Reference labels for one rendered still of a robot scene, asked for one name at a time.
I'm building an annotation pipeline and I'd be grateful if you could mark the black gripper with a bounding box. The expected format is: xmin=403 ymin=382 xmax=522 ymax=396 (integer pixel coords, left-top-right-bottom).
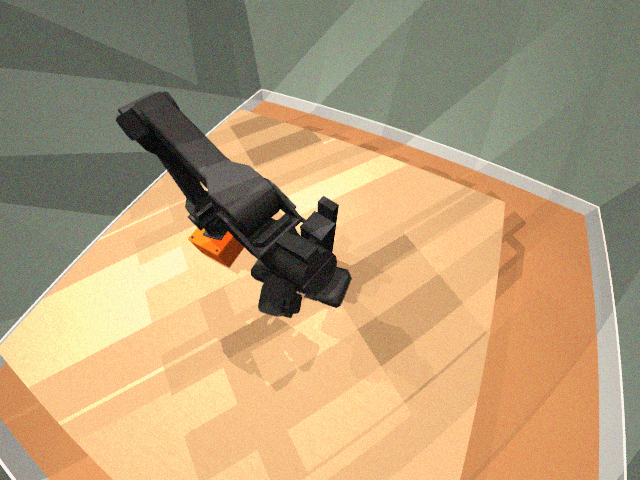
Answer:
xmin=251 ymin=260 xmax=352 ymax=308

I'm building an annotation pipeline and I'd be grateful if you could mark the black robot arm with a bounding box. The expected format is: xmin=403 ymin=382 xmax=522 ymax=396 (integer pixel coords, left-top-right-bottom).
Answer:
xmin=116 ymin=91 xmax=337 ymax=318

